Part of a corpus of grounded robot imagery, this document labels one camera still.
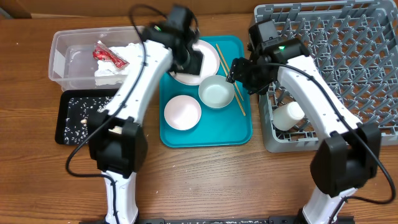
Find small pink bowl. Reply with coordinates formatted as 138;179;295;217
164;95;201;131

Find clear plastic bin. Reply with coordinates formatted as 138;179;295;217
49;26;139;91

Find black tray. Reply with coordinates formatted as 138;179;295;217
55;89;118;146

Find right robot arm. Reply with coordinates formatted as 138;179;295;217
227;20;381;223

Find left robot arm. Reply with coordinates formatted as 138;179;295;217
88;5;203;223

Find white cup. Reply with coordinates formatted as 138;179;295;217
273;101;305;131

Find large white plate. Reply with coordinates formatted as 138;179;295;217
170;40;220;86

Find wooden chopstick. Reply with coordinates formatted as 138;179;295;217
220;59;246;116
216;44;244;101

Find red snack wrapper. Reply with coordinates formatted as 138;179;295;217
93;40;129;69

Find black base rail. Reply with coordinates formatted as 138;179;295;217
79;215;355;224

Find white napkin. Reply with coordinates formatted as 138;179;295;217
95;43;142;86

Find grey dishwasher rack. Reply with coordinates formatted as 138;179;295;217
253;0;397;146

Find rice pile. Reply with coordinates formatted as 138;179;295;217
61;96;113;146

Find grey bowl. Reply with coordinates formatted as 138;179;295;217
198;75;235;109

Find teal serving tray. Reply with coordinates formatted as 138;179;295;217
159;35;253;149

